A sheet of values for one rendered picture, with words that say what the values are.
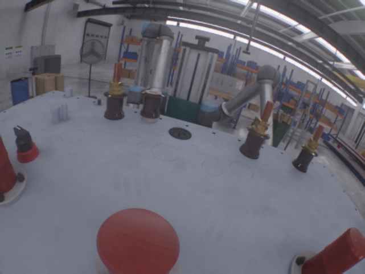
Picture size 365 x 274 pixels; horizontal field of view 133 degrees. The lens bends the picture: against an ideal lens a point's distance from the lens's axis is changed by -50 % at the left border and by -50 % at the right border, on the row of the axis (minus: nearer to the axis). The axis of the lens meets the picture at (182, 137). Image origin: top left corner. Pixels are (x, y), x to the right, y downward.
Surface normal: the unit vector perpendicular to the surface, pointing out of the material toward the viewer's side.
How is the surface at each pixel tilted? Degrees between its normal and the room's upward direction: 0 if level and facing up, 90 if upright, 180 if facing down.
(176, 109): 90
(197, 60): 90
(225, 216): 0
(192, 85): 90
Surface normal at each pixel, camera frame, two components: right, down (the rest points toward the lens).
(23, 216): 0.22, -0.86
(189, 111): -0.29, 0.40
